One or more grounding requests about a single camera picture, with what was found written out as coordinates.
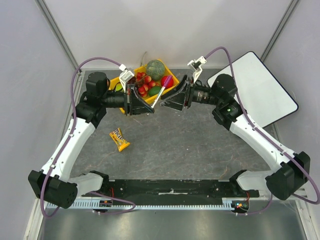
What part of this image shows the white whiteboard black frame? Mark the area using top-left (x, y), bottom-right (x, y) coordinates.
top-left (206, 51), bottom-right (299, 129)

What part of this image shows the right aluminium frame post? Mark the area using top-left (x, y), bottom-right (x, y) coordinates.
top-left (260, 0), bottom-right (301, 63)

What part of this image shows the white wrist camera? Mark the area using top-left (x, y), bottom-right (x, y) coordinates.
top-left (119, 64), bottom-right (135, 90)
top-left (187, 56), bottom-right (207, 83)

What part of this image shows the purple cable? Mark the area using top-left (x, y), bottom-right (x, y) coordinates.
top-left (203, 46), bottom-right (320, 216)
top-left (39, 56), bottom-right (137, 219)

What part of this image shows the white marker with pink cap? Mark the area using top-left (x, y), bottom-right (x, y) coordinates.
top-left (151, 87), bottom-right (165, 109)

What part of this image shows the red apple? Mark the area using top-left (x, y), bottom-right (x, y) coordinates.
top-left (160, 75), bottom-right (174, 89)

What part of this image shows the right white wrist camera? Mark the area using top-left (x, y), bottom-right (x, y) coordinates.
top-left (187, 56), bottom-right (207, 83)

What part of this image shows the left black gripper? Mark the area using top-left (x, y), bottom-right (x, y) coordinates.
top-left (101, 84), bottom-right (154, 117)

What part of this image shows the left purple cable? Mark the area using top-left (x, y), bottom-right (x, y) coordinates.
top-left (39, 56), bottom-right (137, 219)

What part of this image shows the green avocado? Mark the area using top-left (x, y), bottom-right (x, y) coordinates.
top-left (148, 86), bottom-right (162, 97)

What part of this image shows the yellow plastic tray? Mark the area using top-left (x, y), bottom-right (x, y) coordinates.
top-left (102, 59), bottom-right (179, 115)

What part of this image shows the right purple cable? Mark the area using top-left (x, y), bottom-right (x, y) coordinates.
top-left (203, 46), bottom-right (320, 216)

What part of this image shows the green netted melon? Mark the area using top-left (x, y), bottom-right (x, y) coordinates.
top-left (146, 59), bottom-right (166, 81)

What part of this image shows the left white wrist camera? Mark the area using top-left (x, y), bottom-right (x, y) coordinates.
top-left (119, 64), bottom-right (135, 90)

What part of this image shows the left aluminium frame post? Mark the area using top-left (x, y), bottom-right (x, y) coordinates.
top-left (35, 0), bottom-right (78, 69)

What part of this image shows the yellow candy packet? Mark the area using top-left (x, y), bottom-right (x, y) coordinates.
top-left (109, 127), bottom-right (131, 152)

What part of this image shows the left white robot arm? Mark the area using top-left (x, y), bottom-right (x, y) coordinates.
top-left (28, 71), bottom-right (155, 209)

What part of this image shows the red peach slices cluster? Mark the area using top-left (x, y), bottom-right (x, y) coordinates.
top-left (135, 72), bottom-right (161, 97)

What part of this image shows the white slotted cable duct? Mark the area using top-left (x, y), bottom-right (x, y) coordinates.
top-left (47, 197), bottom-right (237, 210)

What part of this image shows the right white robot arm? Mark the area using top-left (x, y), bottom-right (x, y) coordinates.
top-left (160, 74), bottom-right (311, 201)

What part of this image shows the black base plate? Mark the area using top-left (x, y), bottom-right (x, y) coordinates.
top-left (96, 179), bottom-right (260, 204)

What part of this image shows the aluminium frame post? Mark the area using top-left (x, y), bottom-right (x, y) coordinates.
top-left (35, 0), bottom-right (78, 69)
top-left (260, 0), bottom-right (301, 63)

